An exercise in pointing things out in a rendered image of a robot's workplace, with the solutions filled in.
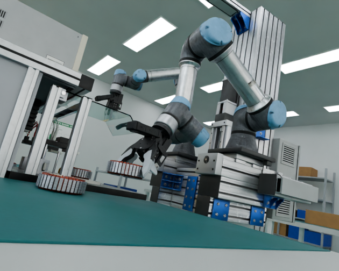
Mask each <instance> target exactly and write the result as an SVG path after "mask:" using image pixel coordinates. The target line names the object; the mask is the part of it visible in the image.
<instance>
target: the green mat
mask: <svg viewBox="0 0 339 271"><path fill-rule="evenodd" d="M0 243H27V244H66V245H105V246H144V247H183V248H222V249H261V250H281V251H320V252H330V250H327V249H323V248H319V247H316V246H312V245H308V244H304V243H301V242H298V241H294V240H290V239H287V238H283V237H279V236H275V235H272V234H269V233H265V232H262V231H257V230H254V229H250V228H247V227H243V226H240V225H236V224H232V223H228V222H225V221H222V220H218V219H215V218H211V217H207V216H203V215H200V214H197V213H193V212H189V211H186V210H182V209H178V208H174V207H171V206H168V205H164V204H160V203H157V202H152V201H146V200H141V199H135V198H128V197H122V196H115V195H108V194H102V193H97V192H91V191H85V192H84V194H82V195H72V194H65V193H61V191H60V192H57V191H56V192H54V191H49V190H44V189H40V188H38V186H36V183H33V182H27V181H20V180H13V179H7V178H3V177H0Z"/></svg>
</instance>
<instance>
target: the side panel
mask: <svg viewBox="0 0 339 271"><path fill-rule="evenodd" d="M39 73H40V71H39V70H37V69H36V70H35V69H33V68H32V67H25V66H23V65H21V64H18V63H16V62H13V61H11V60H8V59H6V58H3V57H1V56H0V177H3V178H4V177H5V174H6V171H7V168H8V165H9V162H10V159H11V156H12V153H13V150H14V147H15V144H16V141H17V138H18V135H19V132H20V129H21V126H22V123H23V120H24V117H25V114H26V111H27V108H28V105H29V102H30V99H31V96H32V93H33V90H34V87H35V84H36V81H37V78H38V76H39Z"/></svg>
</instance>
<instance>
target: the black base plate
mask: <svg viewBox="0 0 339 271"><path fill-rule="evenodd" d="M23 171H24V169H20V168H18V167H14V166H12V170H11V171H8V170H7V171H6V174H5V177H7V178H8V179H13V180H20V181H27V182H33V183H36V182H37V179H38V175H39V174H36V175H31V174H24V173H23ZM85 191H91V192H97V193H102V194H108V195H115V196H122V197H128V198H135V199H141V200H146V198H147V195H145V194H141V193H138V192H134V191H129V190H125V189H121V188H117V187H113V186H109V185H106V184H100V186H99V185H96V184H90V183H87V186H86V189H85Z"/></svg>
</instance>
